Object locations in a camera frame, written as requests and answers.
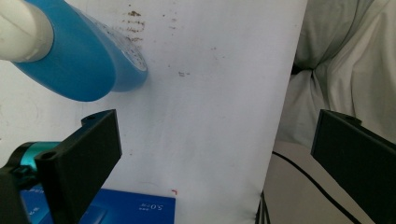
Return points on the white cloth drape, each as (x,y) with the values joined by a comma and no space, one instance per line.
(345,62)

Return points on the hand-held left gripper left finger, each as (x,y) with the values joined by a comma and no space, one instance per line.
(77,158)

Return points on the blue cardboard box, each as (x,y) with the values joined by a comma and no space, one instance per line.
(130,208)

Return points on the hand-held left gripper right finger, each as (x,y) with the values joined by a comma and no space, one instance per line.
(351,161)

